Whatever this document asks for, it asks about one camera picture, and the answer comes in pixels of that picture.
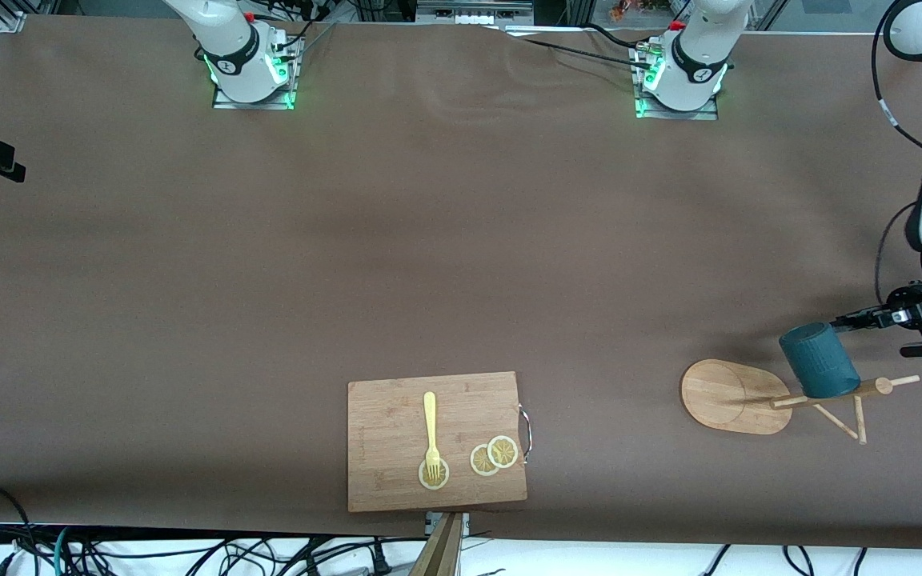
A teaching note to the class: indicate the teal cup yellow inside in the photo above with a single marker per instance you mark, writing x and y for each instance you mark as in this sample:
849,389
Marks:
821,364

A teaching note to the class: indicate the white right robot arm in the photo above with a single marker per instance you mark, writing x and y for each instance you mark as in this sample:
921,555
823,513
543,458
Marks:
225,40

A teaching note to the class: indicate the wooden cup rack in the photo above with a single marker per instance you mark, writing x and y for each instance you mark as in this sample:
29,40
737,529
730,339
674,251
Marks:
725,396

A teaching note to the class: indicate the orange plastic toy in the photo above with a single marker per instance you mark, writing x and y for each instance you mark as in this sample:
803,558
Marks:
625,10

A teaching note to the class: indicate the lemon slice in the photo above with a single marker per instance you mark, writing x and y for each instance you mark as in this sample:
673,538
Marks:
442,476
479,462
503,452

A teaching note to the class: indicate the yellow plastic fork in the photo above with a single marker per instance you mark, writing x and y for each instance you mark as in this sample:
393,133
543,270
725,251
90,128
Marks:
430,416

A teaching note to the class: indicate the wooden cutting board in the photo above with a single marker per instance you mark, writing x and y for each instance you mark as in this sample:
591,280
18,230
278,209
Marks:
389,432

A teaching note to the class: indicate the wooden beam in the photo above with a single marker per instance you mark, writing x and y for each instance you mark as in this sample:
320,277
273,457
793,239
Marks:
441,552

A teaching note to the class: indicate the white power strip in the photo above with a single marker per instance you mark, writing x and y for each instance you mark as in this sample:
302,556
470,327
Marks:
473,14

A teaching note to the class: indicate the black power plug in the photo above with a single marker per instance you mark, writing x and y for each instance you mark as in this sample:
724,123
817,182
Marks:
381,564

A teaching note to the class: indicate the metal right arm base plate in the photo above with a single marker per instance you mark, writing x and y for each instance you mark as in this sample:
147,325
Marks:
253,105

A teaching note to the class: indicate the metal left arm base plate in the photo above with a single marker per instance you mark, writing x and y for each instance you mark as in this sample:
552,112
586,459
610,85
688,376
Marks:
677,114

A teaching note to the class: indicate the metal bracket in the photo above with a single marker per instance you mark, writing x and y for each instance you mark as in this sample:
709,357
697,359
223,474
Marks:
431,524

